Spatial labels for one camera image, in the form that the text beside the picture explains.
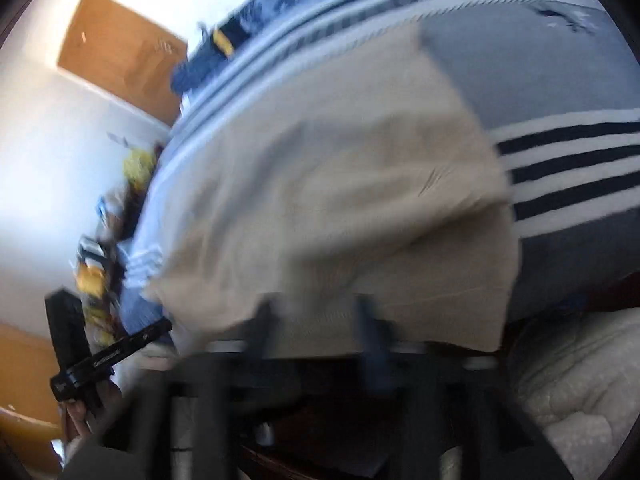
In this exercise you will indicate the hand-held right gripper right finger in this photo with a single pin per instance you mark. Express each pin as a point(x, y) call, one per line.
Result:
point(372, 342)

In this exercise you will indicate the orange wooden cabinet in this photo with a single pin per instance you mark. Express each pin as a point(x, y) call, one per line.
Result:
point(25, 370)

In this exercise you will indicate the cluttered wooden side table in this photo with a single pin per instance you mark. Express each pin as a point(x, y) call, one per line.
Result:
point(107, 240)

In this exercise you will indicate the beige knit sweater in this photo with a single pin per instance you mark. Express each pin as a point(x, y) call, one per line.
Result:
point(325, 185)

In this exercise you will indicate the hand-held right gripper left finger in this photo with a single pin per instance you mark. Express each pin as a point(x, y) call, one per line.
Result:
point(262, 327)

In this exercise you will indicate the brown wooden door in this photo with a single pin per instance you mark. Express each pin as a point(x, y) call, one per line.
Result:
point(120, 55)

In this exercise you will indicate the bed with striped blue sheet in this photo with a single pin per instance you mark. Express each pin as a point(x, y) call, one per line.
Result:
point(525, 75)

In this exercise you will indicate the person's left hand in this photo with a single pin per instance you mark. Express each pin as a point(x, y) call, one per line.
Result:
point(80, 417)

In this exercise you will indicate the yellow plastic bag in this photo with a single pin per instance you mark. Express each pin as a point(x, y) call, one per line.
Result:
point(137, 167)

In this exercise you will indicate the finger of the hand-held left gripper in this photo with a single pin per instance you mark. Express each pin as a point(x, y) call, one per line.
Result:
point(147, 336)

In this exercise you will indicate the yellow container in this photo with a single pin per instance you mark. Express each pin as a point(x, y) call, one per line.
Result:
point(91, 285)

